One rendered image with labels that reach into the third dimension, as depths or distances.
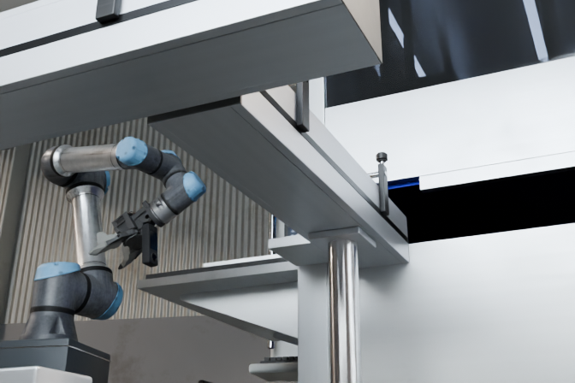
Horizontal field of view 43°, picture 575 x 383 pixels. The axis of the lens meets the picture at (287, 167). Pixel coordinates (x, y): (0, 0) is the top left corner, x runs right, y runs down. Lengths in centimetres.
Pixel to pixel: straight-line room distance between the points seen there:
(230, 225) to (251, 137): 472
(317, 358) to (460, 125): 53
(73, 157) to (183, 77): 145
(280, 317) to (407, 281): 33
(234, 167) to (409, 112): 63
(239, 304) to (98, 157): 69
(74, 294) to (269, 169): 120
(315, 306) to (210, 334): 398
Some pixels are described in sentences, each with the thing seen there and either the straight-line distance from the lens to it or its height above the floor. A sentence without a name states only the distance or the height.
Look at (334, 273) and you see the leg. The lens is 121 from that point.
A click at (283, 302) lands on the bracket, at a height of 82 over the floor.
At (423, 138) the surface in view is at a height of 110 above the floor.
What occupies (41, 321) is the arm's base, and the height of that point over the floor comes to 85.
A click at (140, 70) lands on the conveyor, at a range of 77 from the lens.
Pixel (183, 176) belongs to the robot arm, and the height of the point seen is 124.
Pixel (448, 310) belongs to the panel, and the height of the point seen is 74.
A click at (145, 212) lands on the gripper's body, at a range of 208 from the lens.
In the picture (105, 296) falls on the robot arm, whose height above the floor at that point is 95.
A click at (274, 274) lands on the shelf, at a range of 155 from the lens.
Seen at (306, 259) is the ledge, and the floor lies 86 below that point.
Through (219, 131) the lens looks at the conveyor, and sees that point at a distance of 88.
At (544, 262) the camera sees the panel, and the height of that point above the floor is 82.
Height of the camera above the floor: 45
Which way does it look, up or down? 24 degrees up
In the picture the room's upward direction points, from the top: straight up
